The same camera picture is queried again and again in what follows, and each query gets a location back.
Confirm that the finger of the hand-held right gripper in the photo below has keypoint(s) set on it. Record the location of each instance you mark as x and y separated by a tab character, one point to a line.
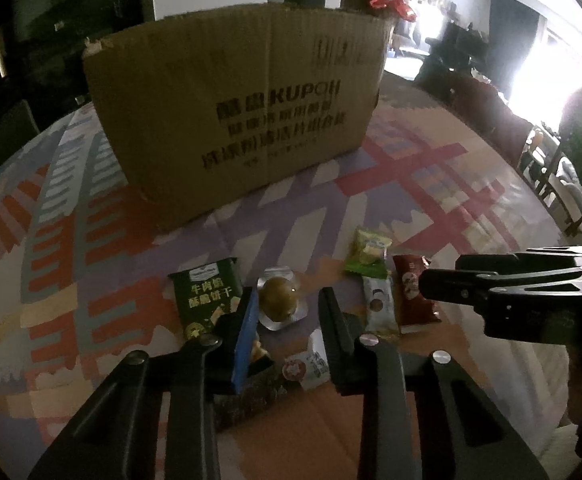
491	261
451	285

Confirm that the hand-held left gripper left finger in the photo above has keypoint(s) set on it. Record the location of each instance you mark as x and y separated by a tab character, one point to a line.
245	340

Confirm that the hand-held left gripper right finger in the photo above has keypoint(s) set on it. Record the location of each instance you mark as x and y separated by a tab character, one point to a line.
333	340

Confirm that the small white snack packet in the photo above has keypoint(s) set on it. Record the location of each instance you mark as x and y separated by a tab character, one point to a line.
303	367

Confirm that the dark packet with yellow print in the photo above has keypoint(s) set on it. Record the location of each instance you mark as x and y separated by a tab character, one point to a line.
266	385

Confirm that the dark red snack packet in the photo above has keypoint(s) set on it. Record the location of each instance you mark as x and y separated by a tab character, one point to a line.
407	310

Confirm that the packed braised egg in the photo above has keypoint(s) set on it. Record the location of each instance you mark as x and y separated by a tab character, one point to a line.
278	300

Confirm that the slim white brown packet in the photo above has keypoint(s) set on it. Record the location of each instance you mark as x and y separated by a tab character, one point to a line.
381	310

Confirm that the dark green biscuit packet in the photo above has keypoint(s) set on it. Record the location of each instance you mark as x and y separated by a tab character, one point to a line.
203	295

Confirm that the light green snack packet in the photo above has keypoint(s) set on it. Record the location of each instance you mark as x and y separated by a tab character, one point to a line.
368	255

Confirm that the brown cardboard box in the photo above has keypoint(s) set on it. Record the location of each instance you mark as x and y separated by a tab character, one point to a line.
231	110

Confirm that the wooden chair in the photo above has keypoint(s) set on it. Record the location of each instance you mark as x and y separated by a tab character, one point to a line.
556	180

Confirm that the dark dining chair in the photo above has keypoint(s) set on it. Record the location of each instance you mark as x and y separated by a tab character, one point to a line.
1	145

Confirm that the dark glass sliding door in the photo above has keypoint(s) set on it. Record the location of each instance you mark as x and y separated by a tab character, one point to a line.
71	10

